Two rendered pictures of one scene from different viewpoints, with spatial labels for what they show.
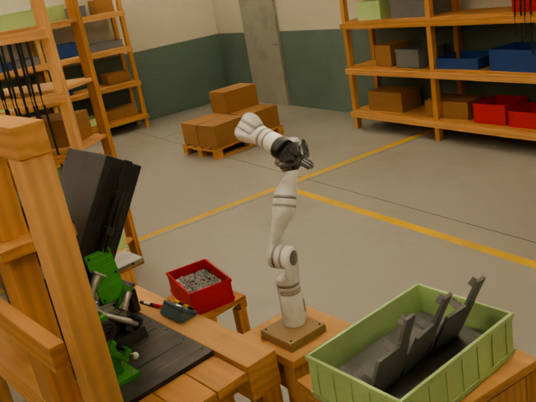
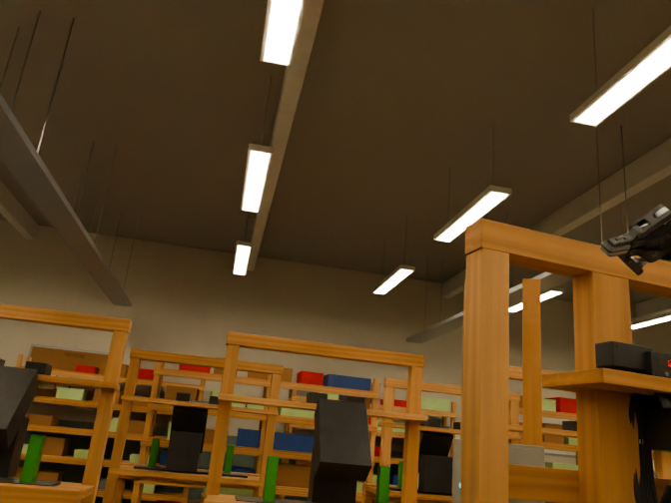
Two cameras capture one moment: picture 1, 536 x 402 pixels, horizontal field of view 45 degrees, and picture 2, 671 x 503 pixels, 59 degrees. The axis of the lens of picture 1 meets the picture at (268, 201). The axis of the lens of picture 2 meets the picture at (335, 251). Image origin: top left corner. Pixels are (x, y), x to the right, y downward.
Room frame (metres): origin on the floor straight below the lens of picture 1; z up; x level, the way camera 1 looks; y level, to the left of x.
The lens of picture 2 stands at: (1.89, -1.10, 1.28)
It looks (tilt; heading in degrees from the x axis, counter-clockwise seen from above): 18 degrees up; 110
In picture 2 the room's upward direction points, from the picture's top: 5 degrees clockwise
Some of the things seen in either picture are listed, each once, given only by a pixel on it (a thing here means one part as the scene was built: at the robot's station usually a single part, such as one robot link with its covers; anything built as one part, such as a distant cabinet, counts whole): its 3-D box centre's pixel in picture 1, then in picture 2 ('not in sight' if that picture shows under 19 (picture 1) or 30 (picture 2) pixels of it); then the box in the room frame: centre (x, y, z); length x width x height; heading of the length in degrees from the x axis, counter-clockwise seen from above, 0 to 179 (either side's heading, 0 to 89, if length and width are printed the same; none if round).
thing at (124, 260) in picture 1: (96, 273); not in sight; (2.58, 0.78, 1.11); 0.39 x 0.16 x 0.03; 129
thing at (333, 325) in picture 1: (297, 333); not in sight; (2.29, -0.02, 0.83); 0.32 x 0.32 x 0.04; 36
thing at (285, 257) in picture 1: (285, 266); not in sight; (2.29, -0.02, 1.13); 0.09 x 0.09 x 0.17; 57
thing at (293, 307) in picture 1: (291, 302); not in sight; (2.29, -0.02, 0.97); 0.09 x 0.09 x 0.17; 43
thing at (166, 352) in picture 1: (96, 335); not in sight; (2.46, 0.81, 0.89); 1.10 x 0.42 x 0.02; 39
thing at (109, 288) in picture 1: (101, 273); not in sight; (2.44, 0.72, 1.17); 0.13 x 0.12 x 0.20; 39
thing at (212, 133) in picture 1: (230, 119); not in sight; (8.99, 0.32, 0.37); 1.20 x 0.80 x 0.74; 128
